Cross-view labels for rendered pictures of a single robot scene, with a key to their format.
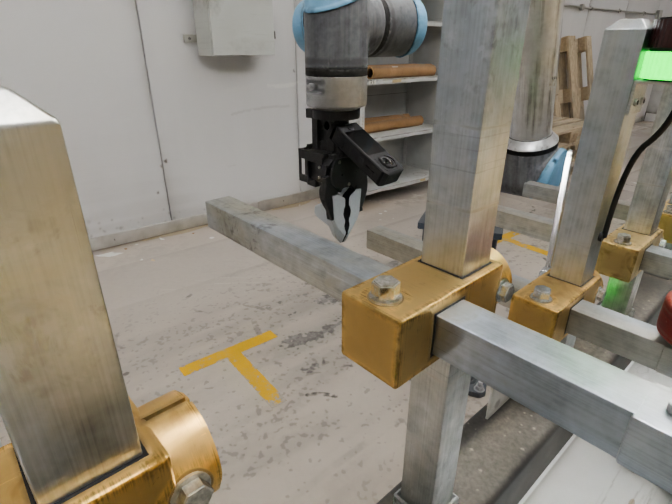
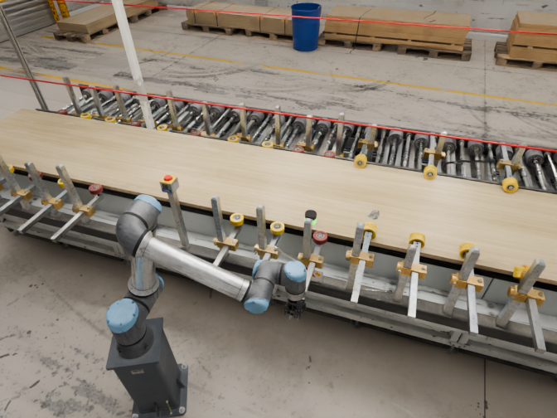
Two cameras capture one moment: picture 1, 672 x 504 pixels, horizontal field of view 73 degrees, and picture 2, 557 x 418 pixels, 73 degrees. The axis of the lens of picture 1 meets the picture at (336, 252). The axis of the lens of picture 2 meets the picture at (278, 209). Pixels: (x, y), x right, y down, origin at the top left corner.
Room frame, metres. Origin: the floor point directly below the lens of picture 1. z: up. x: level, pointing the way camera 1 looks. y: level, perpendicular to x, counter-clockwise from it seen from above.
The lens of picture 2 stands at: (1.24, 0.85, 2.39)
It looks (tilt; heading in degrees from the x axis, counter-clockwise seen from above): 41 degrees down; 241
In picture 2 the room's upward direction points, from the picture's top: 1 degrees counter-clockwise
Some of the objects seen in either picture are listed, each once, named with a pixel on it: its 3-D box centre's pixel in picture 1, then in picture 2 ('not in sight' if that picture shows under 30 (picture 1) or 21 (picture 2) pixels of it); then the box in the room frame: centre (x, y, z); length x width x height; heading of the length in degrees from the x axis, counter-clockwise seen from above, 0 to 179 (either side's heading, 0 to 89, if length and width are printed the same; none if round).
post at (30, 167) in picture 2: not in sight; (44, 192); (1.64, -1.57, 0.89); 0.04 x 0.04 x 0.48; 42
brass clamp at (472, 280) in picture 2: not in sight; (466, 281); (-0.06, 0.30, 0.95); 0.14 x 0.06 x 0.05; 132
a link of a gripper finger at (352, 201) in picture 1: (341, 211); not in sight; (0.71, -0.01, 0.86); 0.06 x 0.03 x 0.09; 42
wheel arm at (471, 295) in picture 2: not in sight; (470, 287); (-0.05, 0.33, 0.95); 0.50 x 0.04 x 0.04; 42
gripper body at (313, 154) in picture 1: (332, 148); (294, 302); (0.71, 0.00, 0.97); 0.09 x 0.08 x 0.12; 42
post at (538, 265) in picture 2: not in sight; (518, 295); (-0.21, 0.47, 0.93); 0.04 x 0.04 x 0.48; 42
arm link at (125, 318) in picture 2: not in sight; (126, 319); (1.40, -0.43, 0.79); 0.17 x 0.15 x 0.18; 47
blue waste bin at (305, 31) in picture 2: not in sight; (306, 26); (-2.78, -5.29, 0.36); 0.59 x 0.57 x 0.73; 38
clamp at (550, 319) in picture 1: (560, 302); (310, 260); (0.44, -0.26, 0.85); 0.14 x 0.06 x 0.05; 132
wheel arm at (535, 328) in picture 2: not in sight; (533, 313); (-0.17, 0.56, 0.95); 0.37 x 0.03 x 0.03; 42
